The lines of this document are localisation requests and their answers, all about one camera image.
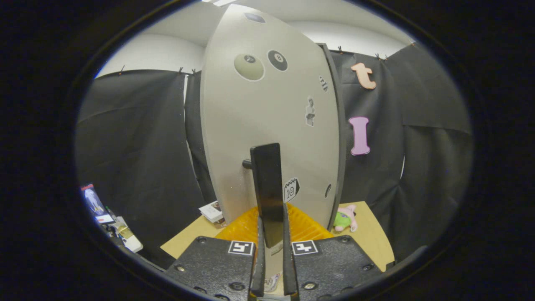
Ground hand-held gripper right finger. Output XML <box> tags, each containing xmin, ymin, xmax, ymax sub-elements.
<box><xmin>283</xmin><ymin>203</ymin><xmax>385</xmax><ymax>301</ymax></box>

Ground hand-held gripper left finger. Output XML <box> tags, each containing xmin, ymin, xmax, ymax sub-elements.
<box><xmin>163</xmin><ymin>205</ymin><xmax>266</xmax><ymax>301</ymax></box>

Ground white shoe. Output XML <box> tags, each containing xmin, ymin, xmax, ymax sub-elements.
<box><xmin>264</xmin><ymin>272</ymin><xmax>281</xmax><ymax>293</ymax></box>

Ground black door handle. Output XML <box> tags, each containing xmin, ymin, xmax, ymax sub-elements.
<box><xmin>242</xmin><ymin>143</ymin><xmax>285</xmax><ymax>248</ymax></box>

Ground green and pink plush toy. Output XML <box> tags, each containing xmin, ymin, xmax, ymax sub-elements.
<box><xmin>333</xmin><ymin>204</ymin><xmax>358</xmax><ymax>233</ymax></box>

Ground white book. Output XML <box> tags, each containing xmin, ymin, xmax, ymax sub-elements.
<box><xmin>198</xmin><ymin>201</ymin><xmax>224</xmax><ymax>223</ymax></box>

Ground white and gold packets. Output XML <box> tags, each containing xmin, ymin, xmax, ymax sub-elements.
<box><xmin>102</xmin><ymin>215</ymin><xmax>143</xmax><ymax>253</ymax></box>

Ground black backdrop cloth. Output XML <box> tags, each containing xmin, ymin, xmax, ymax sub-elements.
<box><xmin>75</xmin><ymin>42</ymin><xmax>474</xmax><ymax>268</ymax></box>

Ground colourful printed box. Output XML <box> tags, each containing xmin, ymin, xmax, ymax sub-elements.
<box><xmin>80</xmin><ymin>183</ymin><xmax>114</xmax><ymax>225</ymax></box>

